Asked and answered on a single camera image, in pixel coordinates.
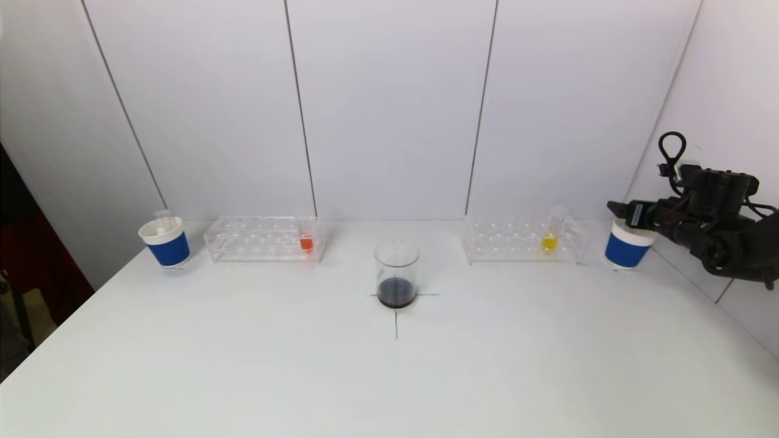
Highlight test tube with yellow pigment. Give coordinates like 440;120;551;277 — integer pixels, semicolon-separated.
541;205;568;255

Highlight dark red clothed person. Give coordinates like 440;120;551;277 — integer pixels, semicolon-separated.
0;143;95;378

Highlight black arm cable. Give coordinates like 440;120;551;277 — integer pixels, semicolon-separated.
657;131;779;217

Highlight clear glass beaker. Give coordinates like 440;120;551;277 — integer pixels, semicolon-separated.
374;239;421;310

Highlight black tripod stand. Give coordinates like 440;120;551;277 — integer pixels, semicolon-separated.
12;286;34;350

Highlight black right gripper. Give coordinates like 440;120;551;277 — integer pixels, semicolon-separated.
606;198;682;240

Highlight clear acrylic test tube rack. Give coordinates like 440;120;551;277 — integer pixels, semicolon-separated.
203;215;324;264
462;214;590;266

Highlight blue and white paper cup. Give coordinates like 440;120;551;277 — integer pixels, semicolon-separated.
138;216;191;270
604;219;658;271

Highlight test tube with red pigment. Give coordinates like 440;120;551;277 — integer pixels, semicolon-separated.
295;207;316;256

